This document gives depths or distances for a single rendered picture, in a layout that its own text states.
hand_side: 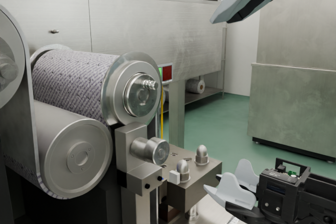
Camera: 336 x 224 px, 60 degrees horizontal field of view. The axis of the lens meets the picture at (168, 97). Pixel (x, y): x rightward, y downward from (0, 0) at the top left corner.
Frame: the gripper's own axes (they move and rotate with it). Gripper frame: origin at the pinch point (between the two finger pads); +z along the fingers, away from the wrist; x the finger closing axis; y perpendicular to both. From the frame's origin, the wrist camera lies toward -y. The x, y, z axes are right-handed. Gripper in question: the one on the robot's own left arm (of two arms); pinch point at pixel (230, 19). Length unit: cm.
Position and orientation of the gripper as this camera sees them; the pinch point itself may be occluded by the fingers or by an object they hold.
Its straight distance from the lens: 39.2
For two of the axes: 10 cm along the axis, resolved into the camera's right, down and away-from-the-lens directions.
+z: -6.0, 5.0, 6.3
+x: -6.3, 2.0, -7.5
